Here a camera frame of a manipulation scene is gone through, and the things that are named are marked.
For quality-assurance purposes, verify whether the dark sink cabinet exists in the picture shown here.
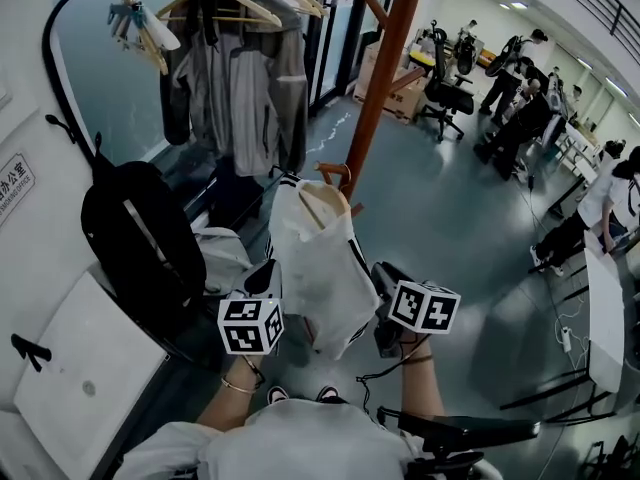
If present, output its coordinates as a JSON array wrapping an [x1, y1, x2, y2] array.
[[99, 312, 221, 469]]

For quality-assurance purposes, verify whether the gold bracelet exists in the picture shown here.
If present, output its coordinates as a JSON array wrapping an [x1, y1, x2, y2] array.
[[221, 375, 259, 395]]

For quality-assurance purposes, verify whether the dark grey jacket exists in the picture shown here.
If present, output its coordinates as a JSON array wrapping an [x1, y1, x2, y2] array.
[[159, 22, 201, 147]]

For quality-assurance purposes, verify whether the orange wooden coat stand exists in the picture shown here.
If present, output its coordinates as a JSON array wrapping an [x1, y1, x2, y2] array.
[[314, 0, 431, 217]]

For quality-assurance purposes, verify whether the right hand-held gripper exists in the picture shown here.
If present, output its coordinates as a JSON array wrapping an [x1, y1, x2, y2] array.
[[370, 261, 461, 360]]

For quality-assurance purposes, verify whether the black garment rack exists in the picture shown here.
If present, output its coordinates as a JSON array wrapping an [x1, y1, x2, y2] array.
[[42, 0, 271, 209]]

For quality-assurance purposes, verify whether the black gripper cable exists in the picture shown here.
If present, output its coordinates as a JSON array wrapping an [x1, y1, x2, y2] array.
[[355, 335, 432, 417]]

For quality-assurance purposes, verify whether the person's right forearm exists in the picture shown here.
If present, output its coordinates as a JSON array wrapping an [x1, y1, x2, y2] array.
[[399, 335, 446, 417]]

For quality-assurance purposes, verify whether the long white table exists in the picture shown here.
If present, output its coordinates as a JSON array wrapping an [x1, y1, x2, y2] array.
[[547, 120, 601, 219]]

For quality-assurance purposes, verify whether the white garment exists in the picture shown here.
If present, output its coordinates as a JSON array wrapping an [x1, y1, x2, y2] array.
[[264, 172, 381, 362]]

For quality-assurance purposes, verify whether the person's left forearm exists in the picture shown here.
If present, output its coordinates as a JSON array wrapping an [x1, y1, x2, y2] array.
[[196, 355, 266, 427]]

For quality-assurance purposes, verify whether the white table with black legs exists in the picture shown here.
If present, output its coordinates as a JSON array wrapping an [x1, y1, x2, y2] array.
[[499, 235, 627, 424]]

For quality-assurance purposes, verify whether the white sink basin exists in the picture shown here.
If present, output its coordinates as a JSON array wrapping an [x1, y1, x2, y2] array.
[[12, 271, 170, 462]]

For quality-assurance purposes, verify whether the no smoking sign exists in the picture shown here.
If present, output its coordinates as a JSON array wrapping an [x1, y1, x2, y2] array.
[[0, 150, 38, 228]]

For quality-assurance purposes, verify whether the black wrist strap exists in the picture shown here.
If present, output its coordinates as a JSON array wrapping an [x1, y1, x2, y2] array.
[[243, 355, 266, 389]]

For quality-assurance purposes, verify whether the black backpack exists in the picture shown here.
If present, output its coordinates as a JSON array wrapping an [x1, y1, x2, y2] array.
[[80, 135, 208, 329]]

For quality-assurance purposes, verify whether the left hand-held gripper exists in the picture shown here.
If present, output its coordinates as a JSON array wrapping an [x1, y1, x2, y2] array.
[[217, 258, 285, 357]]

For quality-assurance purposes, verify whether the black metal railing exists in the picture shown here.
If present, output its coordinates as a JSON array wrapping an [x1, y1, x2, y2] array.
[[532, 0, 640, 69]]

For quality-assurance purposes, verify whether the black faucet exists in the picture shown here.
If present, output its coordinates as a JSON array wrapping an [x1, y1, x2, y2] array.
[[10, 333, 53, 373]]

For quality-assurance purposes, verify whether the black office chair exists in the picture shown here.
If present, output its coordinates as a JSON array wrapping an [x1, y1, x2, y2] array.
[[415, 26, 476, 143]]

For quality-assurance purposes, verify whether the black worn rig bar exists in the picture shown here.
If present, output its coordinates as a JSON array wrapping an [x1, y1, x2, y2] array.
[[377, 406, 542, 469]]

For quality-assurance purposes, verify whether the black framed glass door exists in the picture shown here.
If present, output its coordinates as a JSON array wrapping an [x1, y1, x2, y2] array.
[[304, 0, 401, 117]]

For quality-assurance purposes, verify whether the person's white shirt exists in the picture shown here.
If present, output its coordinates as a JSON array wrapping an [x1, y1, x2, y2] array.
[[114, 397, 426, 480]]

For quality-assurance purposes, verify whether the light grey bag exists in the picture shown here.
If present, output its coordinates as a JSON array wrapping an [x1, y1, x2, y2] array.
[[191, 225, 255, 295]]

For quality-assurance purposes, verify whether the plain cardboard box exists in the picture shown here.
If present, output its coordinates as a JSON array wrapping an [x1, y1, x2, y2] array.
[[357, 42, 391, 89]]

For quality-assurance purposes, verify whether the printed cardboard box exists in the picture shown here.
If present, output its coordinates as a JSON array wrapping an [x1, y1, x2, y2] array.
[[352, 75, 426, 125]]

